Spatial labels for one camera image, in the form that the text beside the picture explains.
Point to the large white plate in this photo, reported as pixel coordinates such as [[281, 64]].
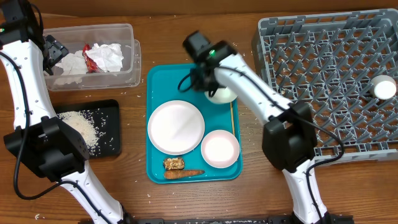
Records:
[[176, 127]]

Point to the brown food chunk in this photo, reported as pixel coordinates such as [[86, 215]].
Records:
[[176, 163]]

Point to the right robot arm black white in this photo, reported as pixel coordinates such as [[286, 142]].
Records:
[[289, 136]]

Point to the small pink-rimmed white plate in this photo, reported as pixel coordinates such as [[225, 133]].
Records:
[[220, 149]]

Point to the clear plastic bin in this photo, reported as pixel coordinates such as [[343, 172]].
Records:
[[75, 38]]

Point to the teal serving tray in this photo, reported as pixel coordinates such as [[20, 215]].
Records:
[[162, 83]]

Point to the carrot piece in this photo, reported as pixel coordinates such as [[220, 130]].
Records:
[[179, 174]]

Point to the red snack wrapper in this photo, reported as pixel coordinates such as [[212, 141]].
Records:
[[90, 64]]

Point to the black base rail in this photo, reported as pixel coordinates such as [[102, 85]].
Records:
[[281, 219]]

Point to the black rectangular tray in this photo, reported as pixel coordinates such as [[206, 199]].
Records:
[[110, 107]]

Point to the wooden chopstick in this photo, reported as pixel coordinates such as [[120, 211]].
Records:
[[232, 118]]

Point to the rice pile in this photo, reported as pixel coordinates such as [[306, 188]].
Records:
[[95, 127]]

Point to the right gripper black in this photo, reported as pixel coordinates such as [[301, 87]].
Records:
[[198, 83]]

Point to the grey dishwasher rack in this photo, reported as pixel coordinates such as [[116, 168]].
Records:
[[328, 61]]

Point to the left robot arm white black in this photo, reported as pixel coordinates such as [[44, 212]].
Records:
[[41, 141]]

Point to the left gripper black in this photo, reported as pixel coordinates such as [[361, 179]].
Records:
[[57, 51]]

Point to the white cup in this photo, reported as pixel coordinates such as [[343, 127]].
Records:
[[384, 87]]

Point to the light green bowl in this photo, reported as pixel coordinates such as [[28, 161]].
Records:
[[221, 96]]

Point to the white napkin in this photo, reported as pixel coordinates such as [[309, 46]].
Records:
[[72, 64], [108, 57]]

